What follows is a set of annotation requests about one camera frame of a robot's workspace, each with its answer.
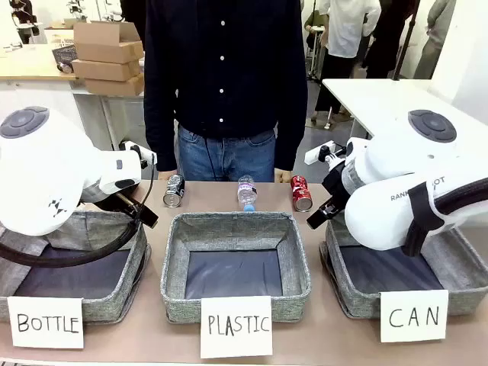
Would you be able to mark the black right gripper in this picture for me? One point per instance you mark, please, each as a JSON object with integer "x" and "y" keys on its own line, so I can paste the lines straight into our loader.
{"x": 335, "y": 190}

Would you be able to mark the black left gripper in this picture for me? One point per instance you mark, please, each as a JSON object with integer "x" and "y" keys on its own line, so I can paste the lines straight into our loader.
{"x": 141, "y": 215}

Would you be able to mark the crushed red can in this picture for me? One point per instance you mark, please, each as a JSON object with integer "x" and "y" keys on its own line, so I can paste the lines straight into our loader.
{"x": 301, "y": 192}

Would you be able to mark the crushed black silver can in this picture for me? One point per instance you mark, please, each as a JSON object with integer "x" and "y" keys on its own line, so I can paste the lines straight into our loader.
{"x": 174, "y": 190}

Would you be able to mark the clear plastic water bottle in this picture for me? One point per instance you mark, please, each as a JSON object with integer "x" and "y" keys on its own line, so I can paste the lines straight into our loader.
{"x": 247, "y": 192}

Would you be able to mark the person's left forearm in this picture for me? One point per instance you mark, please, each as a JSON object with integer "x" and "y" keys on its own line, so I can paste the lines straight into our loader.
{"x": 291, "y": 141}

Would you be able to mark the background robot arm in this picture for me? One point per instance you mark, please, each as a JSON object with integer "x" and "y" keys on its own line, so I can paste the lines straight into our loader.
{"x": 23, "y": 19}

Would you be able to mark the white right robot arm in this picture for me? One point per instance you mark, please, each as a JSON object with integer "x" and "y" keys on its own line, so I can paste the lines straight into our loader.
{"x": 385, "y": 213}

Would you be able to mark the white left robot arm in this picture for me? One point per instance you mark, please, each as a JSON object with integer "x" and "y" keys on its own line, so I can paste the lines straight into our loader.
{"x": 38, "y": 171}

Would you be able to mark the person's right forearm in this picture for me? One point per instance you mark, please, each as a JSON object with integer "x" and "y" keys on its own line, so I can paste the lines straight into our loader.
{"x": 160, "y": 141}

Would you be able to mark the grey fabric basket labelled plastic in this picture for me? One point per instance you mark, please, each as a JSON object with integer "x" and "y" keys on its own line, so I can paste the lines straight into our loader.
{"x": 234, "y": 232}

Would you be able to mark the grey fabric basket labelled bottle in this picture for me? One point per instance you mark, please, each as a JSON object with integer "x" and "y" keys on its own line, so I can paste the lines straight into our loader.
{"x": 114, "y": 309}

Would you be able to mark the white paper label can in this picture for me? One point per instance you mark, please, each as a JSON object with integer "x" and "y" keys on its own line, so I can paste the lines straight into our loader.
{"x": 413, "y": 316}

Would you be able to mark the grey fabric basket labelled can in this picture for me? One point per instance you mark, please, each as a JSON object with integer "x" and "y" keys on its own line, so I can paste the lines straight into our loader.
{"x": 469, "y": 289}

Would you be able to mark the person's right hand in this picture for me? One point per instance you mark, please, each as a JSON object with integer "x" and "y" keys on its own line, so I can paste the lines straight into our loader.
{"x": 168, "y": 176}

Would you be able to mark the person's left hand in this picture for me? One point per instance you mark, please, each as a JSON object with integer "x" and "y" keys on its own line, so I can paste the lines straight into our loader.
{"x": 284, "y": 176}

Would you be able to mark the person's blue jeans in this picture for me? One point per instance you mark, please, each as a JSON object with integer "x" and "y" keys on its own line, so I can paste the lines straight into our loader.
{"x": 228, "y": 158}

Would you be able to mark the flat closed cardboard box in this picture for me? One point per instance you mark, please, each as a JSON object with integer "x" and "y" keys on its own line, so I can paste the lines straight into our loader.
{"x": 114, "y": 87}
{"x": 103, "y": 70}

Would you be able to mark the white paper label bottle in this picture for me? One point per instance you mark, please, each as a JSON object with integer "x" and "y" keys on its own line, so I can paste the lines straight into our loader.
{"x": 45, "y": 324}

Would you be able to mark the white paper label plastic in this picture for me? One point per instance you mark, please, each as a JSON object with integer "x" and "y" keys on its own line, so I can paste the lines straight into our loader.
{"x": 236, "y": 326}

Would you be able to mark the bystander in dark clothes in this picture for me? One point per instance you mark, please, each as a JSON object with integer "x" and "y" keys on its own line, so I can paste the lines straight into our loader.
{"x": 389, "y": 42}

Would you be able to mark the bystander in white shirt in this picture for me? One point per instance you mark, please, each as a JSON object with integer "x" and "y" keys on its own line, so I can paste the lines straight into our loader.
{"x": 348, "y": 30}

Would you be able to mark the black tripod pole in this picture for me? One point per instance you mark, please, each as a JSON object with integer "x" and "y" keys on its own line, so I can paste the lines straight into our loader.
{"x": 406, "y": 42}

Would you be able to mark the person's dark navy shirt torso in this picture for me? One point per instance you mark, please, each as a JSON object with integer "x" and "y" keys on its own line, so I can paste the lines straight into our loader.
{"x": 225, "y": 68}

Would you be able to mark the open cardboard box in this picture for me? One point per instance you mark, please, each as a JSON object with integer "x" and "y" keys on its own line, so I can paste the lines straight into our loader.
{"x": 106, "y": 42}

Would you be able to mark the black plastic crate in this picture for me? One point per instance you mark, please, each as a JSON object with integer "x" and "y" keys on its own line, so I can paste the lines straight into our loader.
{"x": 63, "y": 55}

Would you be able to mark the bystander in grey clothes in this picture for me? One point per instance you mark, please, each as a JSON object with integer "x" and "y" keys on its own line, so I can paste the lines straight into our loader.
{"x": 434, "y": 38}

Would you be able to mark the wooden top desk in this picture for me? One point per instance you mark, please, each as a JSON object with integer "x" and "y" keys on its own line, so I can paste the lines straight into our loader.
{"x": 30, "y": 65}

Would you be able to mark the right wrist camera unit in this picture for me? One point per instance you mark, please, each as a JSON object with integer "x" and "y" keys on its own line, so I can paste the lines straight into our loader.
{"x": 314, "y": 154}

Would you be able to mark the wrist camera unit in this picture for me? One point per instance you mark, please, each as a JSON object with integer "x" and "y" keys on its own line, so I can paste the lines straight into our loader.
{"x": 131, "y": 146}
{"x": 314, "y": 154}

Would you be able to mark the left wrist camera unit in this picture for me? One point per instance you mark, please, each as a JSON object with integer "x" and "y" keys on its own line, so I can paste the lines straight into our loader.
{"x": 131, "y": 146}

